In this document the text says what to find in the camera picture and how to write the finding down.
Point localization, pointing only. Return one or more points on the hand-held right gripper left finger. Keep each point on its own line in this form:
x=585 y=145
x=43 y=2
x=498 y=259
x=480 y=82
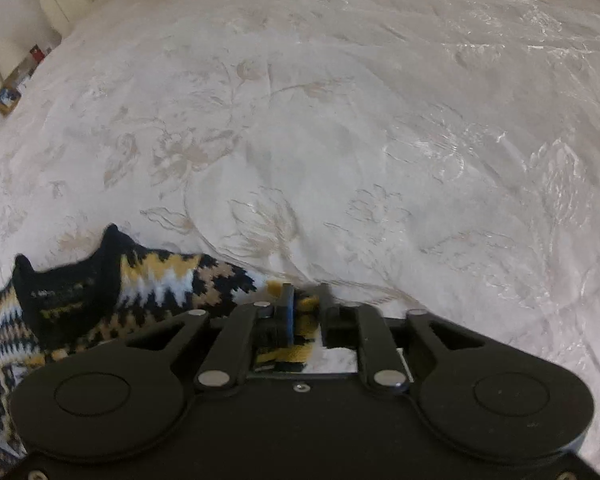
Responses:
x=285 y=310

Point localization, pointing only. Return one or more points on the black yellow white knit sweater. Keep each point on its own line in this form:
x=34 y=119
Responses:
x=145 y=280

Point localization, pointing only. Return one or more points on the small red box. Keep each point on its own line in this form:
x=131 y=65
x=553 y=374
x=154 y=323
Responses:
x=37 y=52

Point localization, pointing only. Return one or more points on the white floral bedspread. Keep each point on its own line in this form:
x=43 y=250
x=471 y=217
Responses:
x=330 y=135

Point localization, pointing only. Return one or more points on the white nightstand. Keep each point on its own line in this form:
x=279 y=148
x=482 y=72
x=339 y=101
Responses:
x=10 y=55

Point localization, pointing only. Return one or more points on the blue and brown book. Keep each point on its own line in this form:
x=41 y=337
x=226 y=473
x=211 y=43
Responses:
x=3 y=98

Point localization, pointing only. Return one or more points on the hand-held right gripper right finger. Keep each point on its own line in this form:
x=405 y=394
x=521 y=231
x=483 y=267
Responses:
x=326 y=310

